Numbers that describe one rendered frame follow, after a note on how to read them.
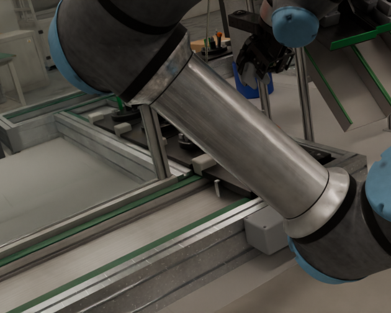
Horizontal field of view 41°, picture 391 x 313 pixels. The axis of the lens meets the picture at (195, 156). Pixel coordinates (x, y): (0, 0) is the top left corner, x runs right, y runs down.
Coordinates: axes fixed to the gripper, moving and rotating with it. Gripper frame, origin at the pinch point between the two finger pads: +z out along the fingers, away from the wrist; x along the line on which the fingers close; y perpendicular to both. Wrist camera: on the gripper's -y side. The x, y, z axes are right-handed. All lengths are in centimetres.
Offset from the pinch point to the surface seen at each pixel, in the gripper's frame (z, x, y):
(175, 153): 30.6, -10.1, -5.1
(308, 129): 16.6, 18.9, 10.9
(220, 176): 15.2, -11.7, 13.1
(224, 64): 95, 71, -73
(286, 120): 50, 43, -10
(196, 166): 21.0, -12.3, 5.6
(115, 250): 18.4, -40.8, 17.1
